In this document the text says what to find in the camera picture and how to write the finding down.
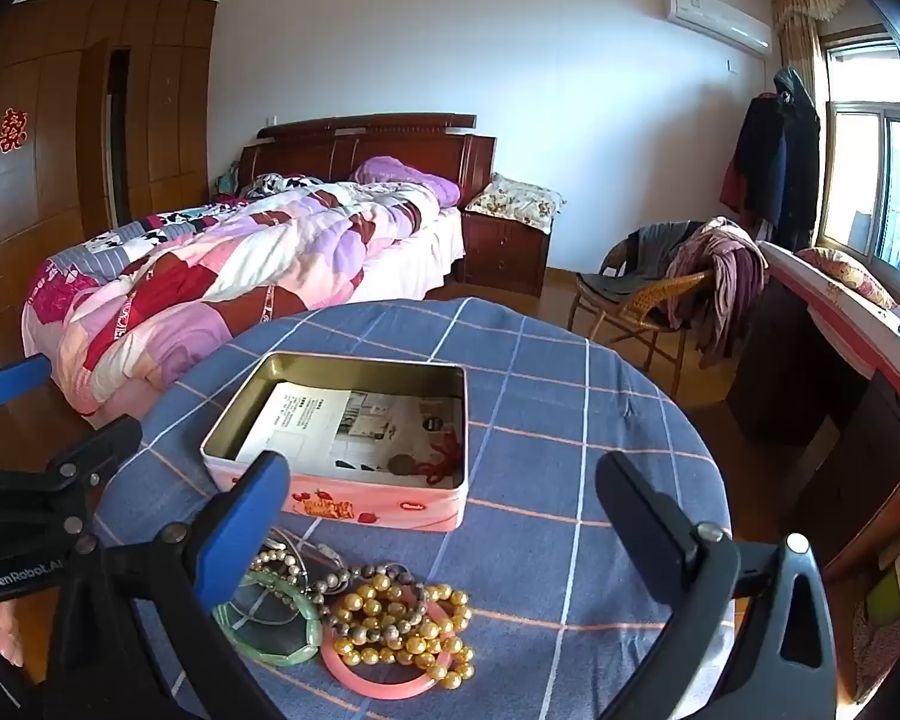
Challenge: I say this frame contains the purple pillow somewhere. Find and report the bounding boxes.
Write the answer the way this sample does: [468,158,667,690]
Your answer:
[352,156,463,206]

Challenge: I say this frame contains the floral pillow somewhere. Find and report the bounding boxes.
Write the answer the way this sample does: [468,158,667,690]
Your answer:
[465,172,568,234]

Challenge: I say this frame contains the pink tin box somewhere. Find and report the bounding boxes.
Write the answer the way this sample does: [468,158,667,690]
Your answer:
[200,351,470,533]

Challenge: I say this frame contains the beige curtain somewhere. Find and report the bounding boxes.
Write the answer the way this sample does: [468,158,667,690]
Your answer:
[770,0,857,104]

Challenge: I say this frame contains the wooden bed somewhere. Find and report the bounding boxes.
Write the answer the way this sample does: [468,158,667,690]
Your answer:
[21,114,497,418]

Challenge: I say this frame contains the hanging dark coats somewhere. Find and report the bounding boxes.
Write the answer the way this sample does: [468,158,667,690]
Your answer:
[720,67,823,253]

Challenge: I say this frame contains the dark wooden desk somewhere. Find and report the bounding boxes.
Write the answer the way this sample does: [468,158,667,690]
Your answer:
[726,240,900,580]

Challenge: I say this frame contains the printed paper sheet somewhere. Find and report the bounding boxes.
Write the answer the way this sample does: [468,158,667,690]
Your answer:
[236,382,456,477]

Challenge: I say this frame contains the window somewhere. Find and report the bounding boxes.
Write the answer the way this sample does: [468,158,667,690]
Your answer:
[816,36,900,280]

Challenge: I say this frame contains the grey garment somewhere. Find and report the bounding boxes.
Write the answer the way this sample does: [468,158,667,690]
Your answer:
[576,223,707,302]

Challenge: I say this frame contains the grey pearl bracelet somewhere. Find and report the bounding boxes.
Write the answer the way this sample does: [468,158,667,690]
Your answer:
[304,562,430,627]

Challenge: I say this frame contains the red paper decoration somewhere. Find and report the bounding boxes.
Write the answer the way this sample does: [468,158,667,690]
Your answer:
[0,108,30,155]

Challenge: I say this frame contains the green jade bangle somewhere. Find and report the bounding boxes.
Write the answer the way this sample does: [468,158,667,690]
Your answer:
[214,568,323,667]

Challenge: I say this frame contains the floral cushion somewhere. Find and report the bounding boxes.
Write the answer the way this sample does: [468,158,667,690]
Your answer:
[795,246,899,311]

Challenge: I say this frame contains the person's left hand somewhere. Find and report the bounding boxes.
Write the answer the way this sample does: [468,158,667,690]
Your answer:
[0,602,27,668]

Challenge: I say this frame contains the purple pink garment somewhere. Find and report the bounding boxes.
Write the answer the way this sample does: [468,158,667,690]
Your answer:
[664,217,770,362]

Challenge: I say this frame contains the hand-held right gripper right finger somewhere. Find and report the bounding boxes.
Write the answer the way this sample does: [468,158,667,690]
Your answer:
[596,451,860,720]

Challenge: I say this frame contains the pink desk cover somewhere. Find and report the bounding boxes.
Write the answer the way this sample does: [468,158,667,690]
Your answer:
[757,240,900,470]

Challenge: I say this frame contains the gold pearl bracelet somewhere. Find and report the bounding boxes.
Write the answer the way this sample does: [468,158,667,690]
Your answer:
[334,572,476,691]

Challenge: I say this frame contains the dark wooden nightstand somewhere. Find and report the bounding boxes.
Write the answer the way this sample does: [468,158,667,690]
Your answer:
[460,208,553,298]

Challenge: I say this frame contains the red knotted cord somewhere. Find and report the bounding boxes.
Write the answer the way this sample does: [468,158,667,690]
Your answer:
[418,431,464,486]

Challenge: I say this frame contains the white air conditioner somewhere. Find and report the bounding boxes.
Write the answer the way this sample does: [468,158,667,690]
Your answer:
[667,0,773,58]

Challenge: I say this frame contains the wicker chair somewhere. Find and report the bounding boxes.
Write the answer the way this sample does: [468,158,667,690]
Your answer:
[567,221,722,385]

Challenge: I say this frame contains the blue checked tablecloth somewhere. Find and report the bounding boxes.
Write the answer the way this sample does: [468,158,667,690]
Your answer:
[94,298,736,720]

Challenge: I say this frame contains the wooden wardrobe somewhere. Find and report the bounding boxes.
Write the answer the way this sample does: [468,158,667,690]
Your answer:
[0,0,219,370]

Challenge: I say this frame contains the dark wooden headboard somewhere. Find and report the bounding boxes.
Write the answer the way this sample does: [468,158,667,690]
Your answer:
[238,114,497,203]

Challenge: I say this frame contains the pink bangle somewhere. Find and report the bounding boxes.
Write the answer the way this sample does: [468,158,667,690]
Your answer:
[322,598,467,700]

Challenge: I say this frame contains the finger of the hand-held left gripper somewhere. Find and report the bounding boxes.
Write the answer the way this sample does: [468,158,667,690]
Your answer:
[0,355,52,411]
[43,415,144,494]

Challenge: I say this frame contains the black and white cloth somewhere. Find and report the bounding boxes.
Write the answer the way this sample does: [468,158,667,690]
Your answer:
[242,173,325,200]

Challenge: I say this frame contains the thin silver bangle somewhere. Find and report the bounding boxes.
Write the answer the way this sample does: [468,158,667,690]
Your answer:
[229,527,347,625]

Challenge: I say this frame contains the patchwork pink quilt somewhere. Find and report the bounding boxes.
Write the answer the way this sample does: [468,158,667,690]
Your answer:
[22,181,445,416]

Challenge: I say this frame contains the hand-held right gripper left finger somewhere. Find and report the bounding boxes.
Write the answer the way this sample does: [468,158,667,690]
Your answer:
[41,451,293,720]

